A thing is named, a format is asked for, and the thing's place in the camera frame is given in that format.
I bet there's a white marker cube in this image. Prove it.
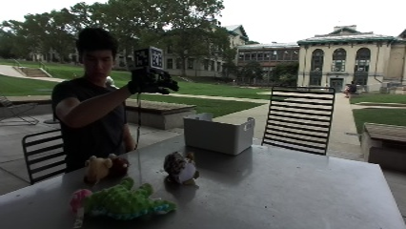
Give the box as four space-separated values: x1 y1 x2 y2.
133 46 165 72

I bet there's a stone bench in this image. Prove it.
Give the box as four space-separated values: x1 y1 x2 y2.
124 97 198 131
361 122 406 173

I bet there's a white plastic bin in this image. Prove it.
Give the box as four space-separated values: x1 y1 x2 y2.
182 113 257 156

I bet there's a the person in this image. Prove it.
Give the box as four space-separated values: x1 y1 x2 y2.
50 27 179 174

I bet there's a brown owl soft toy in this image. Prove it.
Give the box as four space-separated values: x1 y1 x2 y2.
162 151 201 186

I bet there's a dark red soft toy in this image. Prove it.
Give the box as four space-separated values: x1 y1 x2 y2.
106 153 130 178

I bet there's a yellow soft toy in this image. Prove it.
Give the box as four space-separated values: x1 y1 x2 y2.
82 155 114 185

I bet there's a black slatted metal chair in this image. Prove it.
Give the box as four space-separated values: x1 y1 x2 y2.
259 86 337 156
20 128 68 186

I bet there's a black lounge chair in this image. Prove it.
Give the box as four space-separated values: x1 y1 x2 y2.
0 94 41 126

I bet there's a green crocodile soft toy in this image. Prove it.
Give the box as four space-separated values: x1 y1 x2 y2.
82 177 178 221

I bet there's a pink soft toy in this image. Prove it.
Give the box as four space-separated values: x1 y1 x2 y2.
68 188 94 229

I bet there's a black glove cable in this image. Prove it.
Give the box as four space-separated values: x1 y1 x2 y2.
133 93 144 151

